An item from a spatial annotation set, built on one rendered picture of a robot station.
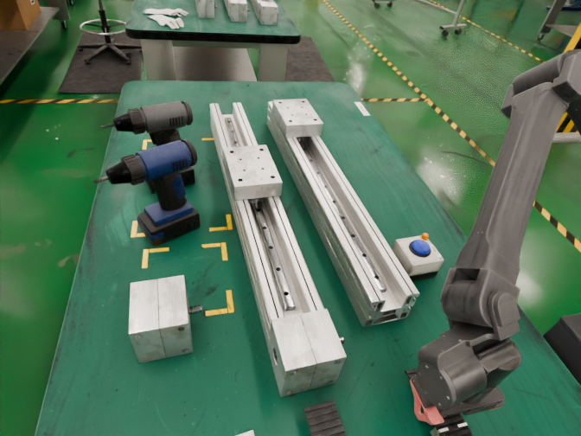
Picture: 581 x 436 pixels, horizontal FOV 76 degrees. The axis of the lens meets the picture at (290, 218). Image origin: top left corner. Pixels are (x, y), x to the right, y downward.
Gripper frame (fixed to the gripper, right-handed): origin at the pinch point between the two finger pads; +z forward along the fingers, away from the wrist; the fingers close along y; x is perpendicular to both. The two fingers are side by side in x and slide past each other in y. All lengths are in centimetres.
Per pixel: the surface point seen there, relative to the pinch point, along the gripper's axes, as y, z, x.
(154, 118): 42, -17, -66
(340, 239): 6.4, -5.7, -33.8
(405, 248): -8.3, -3.5, -30.9
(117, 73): 88, 81, -330
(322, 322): 16.6, -6.8, -14.8
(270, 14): -16, -3, -211
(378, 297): 4.5, -5.9, -18.5
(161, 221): 43, -3, -47
